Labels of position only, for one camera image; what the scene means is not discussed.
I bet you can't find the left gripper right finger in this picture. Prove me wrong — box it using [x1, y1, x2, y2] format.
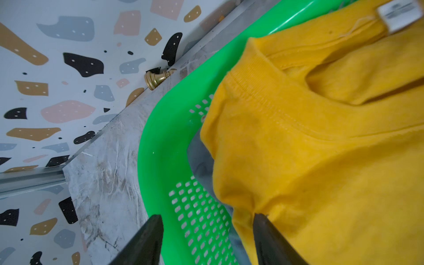
[253, 214, 308, 265]

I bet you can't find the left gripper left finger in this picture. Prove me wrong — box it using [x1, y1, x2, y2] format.
[110, 215, 164, 265]

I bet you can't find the green plastic basket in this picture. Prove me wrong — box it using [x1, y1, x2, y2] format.
[138, 1, 349, 265]

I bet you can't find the grey t-shirt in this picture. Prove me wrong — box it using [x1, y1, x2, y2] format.
[187, 129, 252, 265]

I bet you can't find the yellow t-shirt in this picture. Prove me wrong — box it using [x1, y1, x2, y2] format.
[201, 1, 424, 265]

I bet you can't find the gold chess pawn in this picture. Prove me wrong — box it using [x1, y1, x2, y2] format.
[144, 68, 177, 91]

